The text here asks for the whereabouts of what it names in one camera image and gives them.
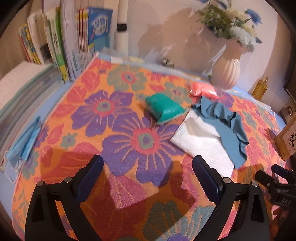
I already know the floral patterned mat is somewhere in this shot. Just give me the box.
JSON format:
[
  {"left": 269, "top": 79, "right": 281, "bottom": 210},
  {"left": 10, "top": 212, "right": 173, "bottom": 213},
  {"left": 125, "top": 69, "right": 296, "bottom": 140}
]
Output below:
[{"left": 11, "top": 57, "right": 296, "bottom": 241}]

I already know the blue face mask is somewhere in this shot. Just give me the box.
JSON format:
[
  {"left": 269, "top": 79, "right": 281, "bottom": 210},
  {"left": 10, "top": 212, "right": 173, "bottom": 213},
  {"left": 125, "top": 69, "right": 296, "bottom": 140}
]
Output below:
[{"left": 4, "top": 116, "right": 42, "bottom": 184}]

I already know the artificial flower bouquet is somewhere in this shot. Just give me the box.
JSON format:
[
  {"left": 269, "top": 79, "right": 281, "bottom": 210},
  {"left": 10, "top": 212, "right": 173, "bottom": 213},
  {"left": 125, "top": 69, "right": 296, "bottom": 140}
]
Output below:
[{"left": 195, "top": 0, "right": 263, "bottom": 51}]

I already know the green bean bag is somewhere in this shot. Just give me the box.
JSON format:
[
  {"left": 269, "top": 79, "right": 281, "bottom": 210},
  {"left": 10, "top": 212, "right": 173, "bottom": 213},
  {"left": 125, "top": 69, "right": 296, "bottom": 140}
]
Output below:
[{"left": 145, "top": 93, "right": 186, "bottom": 126}]

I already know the white roll with black band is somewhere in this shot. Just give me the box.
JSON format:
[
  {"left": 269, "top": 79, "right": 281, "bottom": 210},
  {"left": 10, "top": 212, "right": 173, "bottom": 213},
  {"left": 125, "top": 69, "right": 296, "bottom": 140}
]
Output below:
[{"left": 114, "top": 0, "right": 129, "bottom": 53}]

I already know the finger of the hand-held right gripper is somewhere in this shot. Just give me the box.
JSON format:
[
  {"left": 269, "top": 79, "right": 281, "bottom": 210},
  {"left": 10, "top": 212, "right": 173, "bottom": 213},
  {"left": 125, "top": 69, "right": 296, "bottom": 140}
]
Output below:
[
  {"left": 271, "top": 164, "right": 296, "bottom": 181},
  {"left": 254, "top": 170, "right": 274, "bottom": 189}
]

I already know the wooden box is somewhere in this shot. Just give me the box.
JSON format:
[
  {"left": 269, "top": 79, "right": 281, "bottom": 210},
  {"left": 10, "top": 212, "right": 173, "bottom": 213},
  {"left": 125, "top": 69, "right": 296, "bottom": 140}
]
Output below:
[{"left": 274, "top": 120, "right": 296, "bottom": 162}]

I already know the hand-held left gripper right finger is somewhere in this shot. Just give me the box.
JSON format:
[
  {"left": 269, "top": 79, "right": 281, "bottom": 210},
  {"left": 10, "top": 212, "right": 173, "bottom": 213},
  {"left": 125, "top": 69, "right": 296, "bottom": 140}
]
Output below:
[{"left": 192, "top": 155, "right": 271, "bottom": 241}]

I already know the person's right hand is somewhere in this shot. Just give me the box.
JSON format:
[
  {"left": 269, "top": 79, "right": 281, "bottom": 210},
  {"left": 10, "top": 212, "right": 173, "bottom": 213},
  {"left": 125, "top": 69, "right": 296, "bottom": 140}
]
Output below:
[{"left": 271, "top": 206, "right": 296, "bottom": 241}]

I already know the pink ribbed vase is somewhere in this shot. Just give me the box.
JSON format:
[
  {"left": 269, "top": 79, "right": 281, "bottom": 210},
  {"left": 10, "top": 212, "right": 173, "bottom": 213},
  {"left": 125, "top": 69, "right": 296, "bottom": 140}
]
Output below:
[{"left": 211, "top": 38, "right": 245, "bottom": 90}]

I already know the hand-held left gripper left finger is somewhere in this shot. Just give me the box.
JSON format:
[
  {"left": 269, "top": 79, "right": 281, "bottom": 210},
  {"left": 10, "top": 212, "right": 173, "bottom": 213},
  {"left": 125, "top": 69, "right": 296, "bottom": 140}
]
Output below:
[{"left": 24, "top": 155, "right": 104, "bottom": 241}]

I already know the dark framed panel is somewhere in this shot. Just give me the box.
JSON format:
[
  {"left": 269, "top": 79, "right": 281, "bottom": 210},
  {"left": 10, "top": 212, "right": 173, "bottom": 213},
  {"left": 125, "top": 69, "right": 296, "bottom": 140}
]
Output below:
[{"left": 283, "top": 14, "right": 296, "bottom": 100}]

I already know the blue cloth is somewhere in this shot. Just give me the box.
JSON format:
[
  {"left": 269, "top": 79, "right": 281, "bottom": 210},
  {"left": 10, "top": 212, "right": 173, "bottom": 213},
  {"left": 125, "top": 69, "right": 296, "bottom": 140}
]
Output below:
[{"left": 191, "top": 95, "right": 250, "bottom": 169}]

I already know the white paper towel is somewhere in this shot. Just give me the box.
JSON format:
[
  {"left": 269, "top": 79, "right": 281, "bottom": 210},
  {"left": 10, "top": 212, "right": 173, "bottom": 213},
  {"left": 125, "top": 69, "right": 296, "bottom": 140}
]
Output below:
[{"left": 170, "top": 111, "right": 235, "bottom": 179}]

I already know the amber glass bottle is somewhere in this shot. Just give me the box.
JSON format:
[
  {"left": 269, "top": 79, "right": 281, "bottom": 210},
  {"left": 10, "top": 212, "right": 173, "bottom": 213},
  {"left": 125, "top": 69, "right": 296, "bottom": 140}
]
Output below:
[{"left": 252, "top": 75, "right": 270, "bottom": 100}]

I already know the pile of colourful books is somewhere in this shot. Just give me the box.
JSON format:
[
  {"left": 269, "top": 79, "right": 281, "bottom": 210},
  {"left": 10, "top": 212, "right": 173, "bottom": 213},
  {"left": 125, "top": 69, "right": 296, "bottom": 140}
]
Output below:
[{"left": 18, "top": 0, "right": 114, "bottom": 83}]

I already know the pink bean bag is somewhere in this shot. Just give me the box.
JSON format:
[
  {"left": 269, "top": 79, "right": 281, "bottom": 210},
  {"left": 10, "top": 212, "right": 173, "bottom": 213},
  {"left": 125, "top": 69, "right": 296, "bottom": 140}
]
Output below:
[{"left": 189, "top": 82, "right": 218, "bottom": 97}]

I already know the stack of grey booklets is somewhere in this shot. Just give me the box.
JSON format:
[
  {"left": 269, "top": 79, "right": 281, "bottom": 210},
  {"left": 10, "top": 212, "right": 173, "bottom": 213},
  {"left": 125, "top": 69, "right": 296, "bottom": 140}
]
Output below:
[{"left": 0, "top": 61, "right": 70, "bottom": 149}]

